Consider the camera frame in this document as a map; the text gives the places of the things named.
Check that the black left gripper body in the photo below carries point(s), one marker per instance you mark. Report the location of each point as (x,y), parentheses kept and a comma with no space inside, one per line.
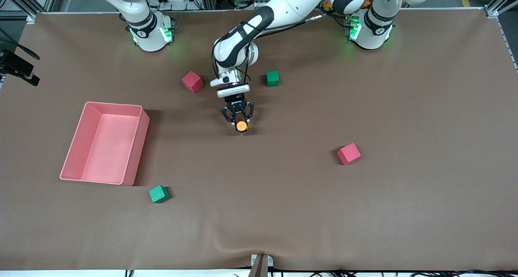
(237,104)

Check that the pink plastic bin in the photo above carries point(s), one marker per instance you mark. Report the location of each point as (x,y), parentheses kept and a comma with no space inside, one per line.
(105,147)

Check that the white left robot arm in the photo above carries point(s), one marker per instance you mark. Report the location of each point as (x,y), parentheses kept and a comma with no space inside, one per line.
(299,2)

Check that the green foam cube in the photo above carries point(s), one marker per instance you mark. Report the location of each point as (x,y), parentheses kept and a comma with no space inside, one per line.
(272,79)
(158,194)

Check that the metal table clamp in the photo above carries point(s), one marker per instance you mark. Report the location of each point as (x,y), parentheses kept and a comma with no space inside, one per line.
(261,267)

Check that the brown table mat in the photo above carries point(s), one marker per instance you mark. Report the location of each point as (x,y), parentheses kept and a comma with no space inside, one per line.
(364,212)

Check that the pink foam cube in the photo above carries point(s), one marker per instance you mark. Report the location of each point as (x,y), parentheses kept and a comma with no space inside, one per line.
(192,81)
(349,153)

